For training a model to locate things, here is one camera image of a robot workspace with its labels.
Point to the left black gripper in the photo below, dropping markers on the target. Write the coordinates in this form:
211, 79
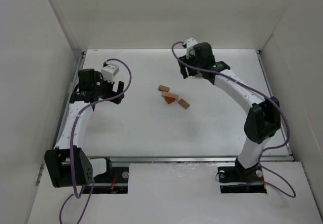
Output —
114, 93

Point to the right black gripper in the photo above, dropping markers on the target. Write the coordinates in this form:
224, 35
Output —
186, 66

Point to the short light wood block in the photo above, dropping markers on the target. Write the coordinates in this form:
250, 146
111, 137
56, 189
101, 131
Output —
163, 88

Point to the long light wood block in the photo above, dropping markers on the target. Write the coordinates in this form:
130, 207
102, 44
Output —
171, 95

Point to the tan wood block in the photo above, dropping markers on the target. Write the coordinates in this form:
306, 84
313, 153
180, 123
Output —
183, 103

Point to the orange triangular wood block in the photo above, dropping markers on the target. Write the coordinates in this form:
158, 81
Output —
169, 100

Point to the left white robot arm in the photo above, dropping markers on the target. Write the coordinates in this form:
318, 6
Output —
67, 163

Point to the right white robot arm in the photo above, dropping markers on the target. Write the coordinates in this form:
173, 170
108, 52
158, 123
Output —
262, 121

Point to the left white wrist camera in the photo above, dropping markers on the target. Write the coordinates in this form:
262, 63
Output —
109, 71

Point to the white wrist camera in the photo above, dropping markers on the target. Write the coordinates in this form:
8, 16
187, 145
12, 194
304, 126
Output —
109, 71
188, 44

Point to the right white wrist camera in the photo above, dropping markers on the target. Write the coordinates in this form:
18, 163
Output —
188, 44

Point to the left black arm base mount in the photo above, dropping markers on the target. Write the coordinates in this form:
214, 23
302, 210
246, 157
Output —
113, 181

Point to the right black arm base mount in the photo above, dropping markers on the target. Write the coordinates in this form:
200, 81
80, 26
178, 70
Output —
237, 180

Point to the aluminium front rail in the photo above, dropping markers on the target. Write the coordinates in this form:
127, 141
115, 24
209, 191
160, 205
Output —
177, 159

